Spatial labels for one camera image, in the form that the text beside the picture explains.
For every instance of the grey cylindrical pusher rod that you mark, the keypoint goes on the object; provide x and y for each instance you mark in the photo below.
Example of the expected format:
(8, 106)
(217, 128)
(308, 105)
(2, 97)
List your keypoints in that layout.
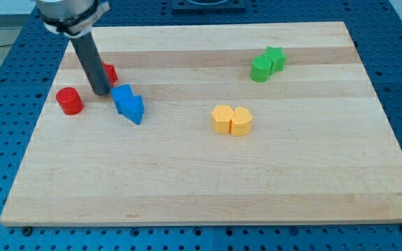
(92, 65)

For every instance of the red star block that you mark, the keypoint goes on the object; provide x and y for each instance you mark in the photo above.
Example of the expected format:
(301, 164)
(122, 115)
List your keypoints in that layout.
(111, 73)

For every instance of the green star block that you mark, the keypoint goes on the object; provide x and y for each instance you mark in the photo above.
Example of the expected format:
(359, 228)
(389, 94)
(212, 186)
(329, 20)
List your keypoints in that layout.
(277, 57)

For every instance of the red cylinder block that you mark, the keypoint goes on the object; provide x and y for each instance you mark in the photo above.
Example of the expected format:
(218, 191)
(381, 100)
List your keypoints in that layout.
(69, 101)

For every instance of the blue cube block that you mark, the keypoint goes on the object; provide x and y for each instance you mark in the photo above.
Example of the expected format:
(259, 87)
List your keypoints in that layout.
(121, 93)

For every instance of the blue triangle block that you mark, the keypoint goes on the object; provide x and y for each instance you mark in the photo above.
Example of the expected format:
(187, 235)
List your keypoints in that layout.
(132, 109)

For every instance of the yellow hexagon block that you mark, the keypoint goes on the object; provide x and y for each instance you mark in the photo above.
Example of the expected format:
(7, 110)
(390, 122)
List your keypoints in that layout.
(221, 119)

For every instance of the yellow heart block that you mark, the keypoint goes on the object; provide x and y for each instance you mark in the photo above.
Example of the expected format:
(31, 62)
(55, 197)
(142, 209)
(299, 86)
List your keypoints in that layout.
(241, 123)

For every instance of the green cylinder block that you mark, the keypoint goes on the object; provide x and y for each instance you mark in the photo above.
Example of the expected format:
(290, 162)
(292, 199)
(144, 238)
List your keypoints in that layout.
(261, 68)

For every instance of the wooden board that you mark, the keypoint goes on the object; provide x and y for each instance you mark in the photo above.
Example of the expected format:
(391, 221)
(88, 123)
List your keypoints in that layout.
(320, 152)

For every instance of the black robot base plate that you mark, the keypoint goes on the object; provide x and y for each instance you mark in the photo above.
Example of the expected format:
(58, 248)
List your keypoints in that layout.
(207, 5)

